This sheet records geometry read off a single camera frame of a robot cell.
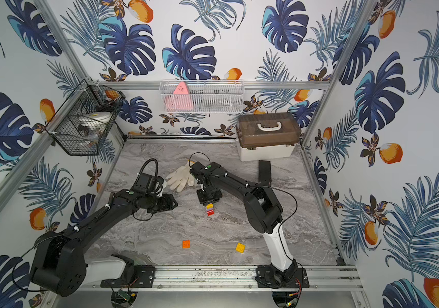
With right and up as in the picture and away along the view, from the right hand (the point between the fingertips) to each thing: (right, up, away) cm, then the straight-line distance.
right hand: (208, 202), depth 90 cm
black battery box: (+30, +13, +14) cm, 35 cm away
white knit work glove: (-17, +11, +13) cm, 24 cm away
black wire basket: (-49, +37, -12) cm, 63 cm away
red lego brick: (+1, -5, +1) cm, 5 cm away
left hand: (-16, +1, -6) cm, 17 cm away
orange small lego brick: (-9, -16, -9) cm, 20 cm away
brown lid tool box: (+29, +33, +10) cm, 45 cm away
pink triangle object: (-13, +47, -2) cm, 49 cm away
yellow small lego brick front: (+14, -17, -9) cm, 24 cm away
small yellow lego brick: (+1, -1, -2) cm, 3 cm away
